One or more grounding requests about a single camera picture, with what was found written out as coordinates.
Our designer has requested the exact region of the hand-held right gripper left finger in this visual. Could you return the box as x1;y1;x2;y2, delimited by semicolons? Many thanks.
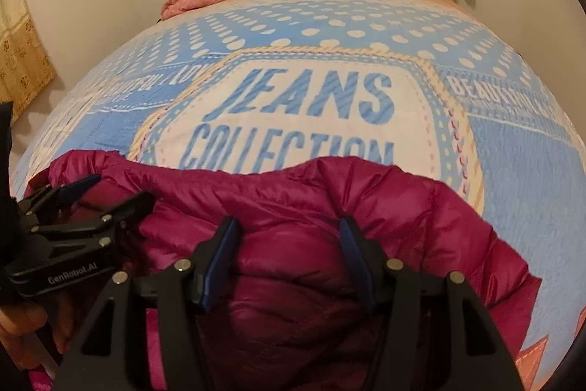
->
54;216;242;391

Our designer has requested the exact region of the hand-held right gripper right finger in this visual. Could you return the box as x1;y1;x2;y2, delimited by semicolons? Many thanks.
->
338;214;525;391

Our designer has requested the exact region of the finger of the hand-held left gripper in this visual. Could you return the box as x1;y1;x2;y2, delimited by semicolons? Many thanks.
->
21;174;102;213
28;192;156;238

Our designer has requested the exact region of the magenta quilted puffer jacket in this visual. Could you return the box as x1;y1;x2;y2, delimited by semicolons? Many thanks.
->
23;149;541;391

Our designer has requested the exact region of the person's left hand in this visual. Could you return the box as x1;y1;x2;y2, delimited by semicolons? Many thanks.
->
0;302;74;371

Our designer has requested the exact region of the beige floral window curtain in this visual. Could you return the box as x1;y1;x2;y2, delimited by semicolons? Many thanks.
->
0;0;56;123

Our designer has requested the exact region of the bed with pink-blue cover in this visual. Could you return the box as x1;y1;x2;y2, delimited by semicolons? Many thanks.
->
9;0;584;391

